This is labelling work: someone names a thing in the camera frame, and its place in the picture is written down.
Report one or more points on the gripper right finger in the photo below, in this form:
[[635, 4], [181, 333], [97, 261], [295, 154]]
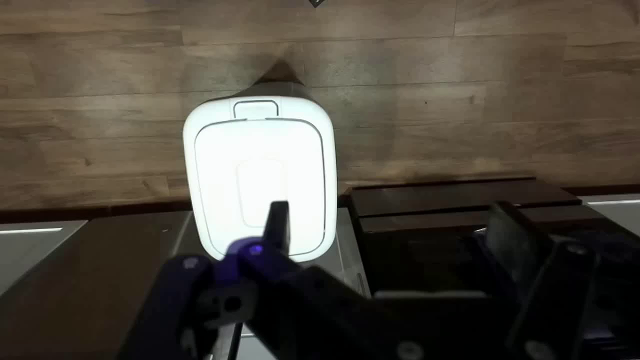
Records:
[[555, 295]]

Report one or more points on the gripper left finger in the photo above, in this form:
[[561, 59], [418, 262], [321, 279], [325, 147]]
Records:
[[275, 280]]

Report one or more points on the white plastic bin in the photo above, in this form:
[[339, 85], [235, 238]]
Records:
[[260, 150]]

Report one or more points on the white bin lid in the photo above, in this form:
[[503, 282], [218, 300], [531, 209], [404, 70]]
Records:
[[250, 150]]

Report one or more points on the grey cabinet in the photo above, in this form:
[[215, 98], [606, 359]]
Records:
[[30, 250], [617, 210]]

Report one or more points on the dark brown wooden cabinet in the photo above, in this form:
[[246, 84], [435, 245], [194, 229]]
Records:
[[440, 210]]

